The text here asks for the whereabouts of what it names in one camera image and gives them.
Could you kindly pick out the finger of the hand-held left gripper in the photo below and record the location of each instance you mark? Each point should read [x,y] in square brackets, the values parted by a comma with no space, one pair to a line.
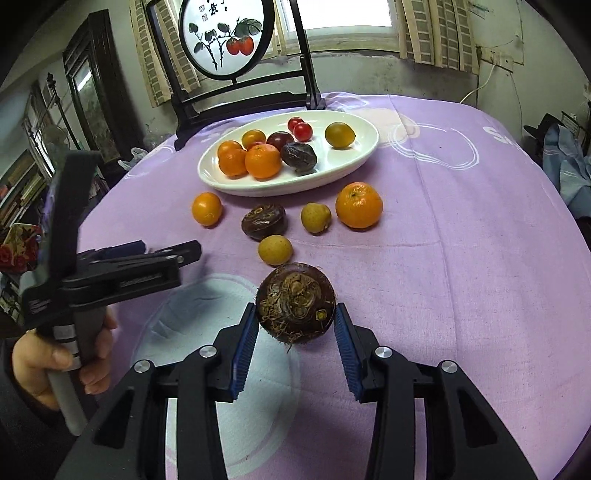
[129,277]
[120,249]

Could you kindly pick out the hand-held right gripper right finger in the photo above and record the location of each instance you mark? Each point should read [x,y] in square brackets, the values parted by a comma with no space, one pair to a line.
[351,355]

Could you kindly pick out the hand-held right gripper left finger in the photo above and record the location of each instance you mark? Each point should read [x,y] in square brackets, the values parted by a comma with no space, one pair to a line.
[244,355]

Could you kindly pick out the dark brown water chestnut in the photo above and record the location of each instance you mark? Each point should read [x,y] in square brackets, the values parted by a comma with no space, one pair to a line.
[263,222]
[295,307]
[299,158]

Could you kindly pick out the mandarin orange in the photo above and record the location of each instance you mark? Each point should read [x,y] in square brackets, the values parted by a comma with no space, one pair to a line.
[232,166]
[359,205]
[262,161]

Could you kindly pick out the orange cherry tomato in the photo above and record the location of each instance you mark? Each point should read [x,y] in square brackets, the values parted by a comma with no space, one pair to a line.
[253,137]
[228,146]
[207,208]

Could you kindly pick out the dark purple tomato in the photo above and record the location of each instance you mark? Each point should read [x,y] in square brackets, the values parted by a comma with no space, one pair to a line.
[280,140]

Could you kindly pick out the white oval plate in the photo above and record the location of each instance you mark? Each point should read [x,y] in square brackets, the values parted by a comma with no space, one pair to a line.
[341,161]

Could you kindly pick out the red cherry tomato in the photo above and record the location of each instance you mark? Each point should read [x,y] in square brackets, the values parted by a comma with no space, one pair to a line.
[294,122]
[304,132]

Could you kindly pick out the green yellow tomato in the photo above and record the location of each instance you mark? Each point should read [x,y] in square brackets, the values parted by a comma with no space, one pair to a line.
[340,134]

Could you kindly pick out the person's left hand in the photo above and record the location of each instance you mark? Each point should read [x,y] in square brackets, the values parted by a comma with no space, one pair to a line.
[32,360]

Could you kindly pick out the red floral box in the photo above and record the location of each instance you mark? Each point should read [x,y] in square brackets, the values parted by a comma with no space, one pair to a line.
[18,247]

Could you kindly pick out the bookshelf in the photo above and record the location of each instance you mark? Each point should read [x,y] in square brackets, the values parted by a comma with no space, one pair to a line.
[21,189]

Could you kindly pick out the white plastic bag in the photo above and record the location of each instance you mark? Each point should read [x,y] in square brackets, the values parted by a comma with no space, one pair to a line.
[131,159]

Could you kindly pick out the yellow brown longan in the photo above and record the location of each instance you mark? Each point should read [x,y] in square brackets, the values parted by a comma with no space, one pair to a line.
[316,217]
[275,250]

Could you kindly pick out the purple printed tablecloth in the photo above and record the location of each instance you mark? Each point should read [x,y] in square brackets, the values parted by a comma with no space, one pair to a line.
[438,277]

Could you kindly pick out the dark wooden cabinet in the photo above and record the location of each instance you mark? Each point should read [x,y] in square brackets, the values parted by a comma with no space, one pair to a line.
[97,92]

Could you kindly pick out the beige patterned curtain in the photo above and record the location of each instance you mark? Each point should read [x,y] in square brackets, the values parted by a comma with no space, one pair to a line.
[154,60]
[438,32]

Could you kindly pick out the black framed persimmon painting screen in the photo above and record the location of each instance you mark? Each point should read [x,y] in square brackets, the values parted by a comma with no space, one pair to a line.
[221,37]

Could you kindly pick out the blue cloth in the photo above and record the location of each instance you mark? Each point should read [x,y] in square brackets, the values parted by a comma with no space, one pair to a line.
[570,166]

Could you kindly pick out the window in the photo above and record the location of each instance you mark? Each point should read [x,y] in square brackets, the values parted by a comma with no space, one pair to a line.
[346,21]

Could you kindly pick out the wall socket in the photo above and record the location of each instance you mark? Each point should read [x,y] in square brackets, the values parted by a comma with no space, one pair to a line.
[496,57]

